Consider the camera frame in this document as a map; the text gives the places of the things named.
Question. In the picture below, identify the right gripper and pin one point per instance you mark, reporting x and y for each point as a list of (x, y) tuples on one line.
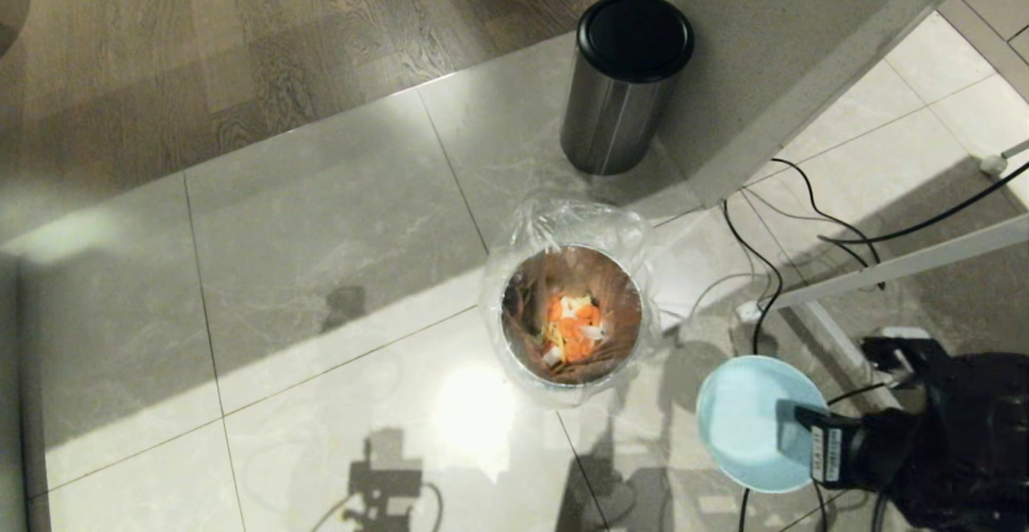
[(864, 456)]

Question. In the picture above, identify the light blue round plate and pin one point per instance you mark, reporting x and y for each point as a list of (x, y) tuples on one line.
[(744, 427)]

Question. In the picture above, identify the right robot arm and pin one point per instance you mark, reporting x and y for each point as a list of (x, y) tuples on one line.
[(977, 444)]

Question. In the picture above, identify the orange and white food scraps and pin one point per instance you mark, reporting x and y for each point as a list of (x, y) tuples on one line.
[(573, 329)]

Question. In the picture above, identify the open steel trash bin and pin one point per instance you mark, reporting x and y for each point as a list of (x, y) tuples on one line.
[(522, 339)]

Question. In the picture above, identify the open bin with plastic liner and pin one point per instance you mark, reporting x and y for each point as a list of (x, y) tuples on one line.
[(579, 223)]

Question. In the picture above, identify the tall steel trash bin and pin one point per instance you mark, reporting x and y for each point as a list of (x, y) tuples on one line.
[(611, 126)]

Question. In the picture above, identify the black round bin lid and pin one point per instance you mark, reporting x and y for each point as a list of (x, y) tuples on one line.
[(635, 35)]

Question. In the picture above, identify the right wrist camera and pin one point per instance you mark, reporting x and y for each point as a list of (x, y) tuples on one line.
[(904, 351)]

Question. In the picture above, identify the white metal table frame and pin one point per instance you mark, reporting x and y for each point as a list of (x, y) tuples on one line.
[(924, 260)]

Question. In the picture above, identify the white wall plug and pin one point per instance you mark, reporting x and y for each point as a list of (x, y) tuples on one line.
[(994, 165)]

